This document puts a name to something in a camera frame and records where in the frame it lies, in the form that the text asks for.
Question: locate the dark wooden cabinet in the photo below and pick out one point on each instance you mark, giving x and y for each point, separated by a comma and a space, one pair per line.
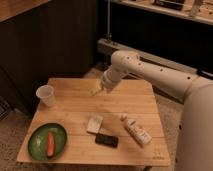
57, 39

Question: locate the black rectangular case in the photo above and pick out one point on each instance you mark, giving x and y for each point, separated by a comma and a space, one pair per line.
107, 140

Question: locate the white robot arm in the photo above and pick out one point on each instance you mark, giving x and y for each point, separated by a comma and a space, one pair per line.
194, 150

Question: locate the green plate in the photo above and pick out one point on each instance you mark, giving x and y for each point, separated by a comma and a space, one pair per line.
38, 142

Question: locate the small wooden table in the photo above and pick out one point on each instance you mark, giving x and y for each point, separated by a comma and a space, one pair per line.
73, 107

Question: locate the wooden shelf with clutter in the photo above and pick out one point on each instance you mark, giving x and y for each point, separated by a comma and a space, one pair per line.
200, 11

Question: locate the translucent plastic cup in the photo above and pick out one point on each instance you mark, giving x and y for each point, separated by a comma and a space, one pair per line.
46, 94

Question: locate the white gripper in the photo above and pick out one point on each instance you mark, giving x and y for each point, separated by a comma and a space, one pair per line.
109, 80

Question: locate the orange carrot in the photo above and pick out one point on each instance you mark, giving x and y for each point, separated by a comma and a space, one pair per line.
50, 144

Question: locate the vertical metal pole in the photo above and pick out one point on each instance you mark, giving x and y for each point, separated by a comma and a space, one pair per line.
108, 20

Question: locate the white plastic bottle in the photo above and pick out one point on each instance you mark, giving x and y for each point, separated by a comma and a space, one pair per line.
139, 134

